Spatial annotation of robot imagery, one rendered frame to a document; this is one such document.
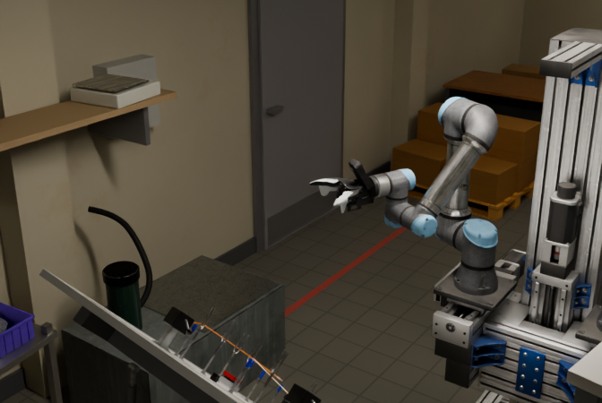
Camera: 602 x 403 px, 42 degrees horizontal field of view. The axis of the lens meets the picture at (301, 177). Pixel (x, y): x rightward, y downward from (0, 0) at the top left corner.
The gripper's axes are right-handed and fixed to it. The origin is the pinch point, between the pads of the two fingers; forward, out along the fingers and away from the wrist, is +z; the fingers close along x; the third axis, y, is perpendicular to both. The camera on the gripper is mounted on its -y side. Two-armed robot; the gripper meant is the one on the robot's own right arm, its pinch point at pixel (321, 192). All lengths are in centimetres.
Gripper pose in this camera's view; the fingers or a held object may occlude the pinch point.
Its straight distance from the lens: 245.0
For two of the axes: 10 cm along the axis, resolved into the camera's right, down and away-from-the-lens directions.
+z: -8.8, 1.8, -4.5
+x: -4.8, -4.4, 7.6
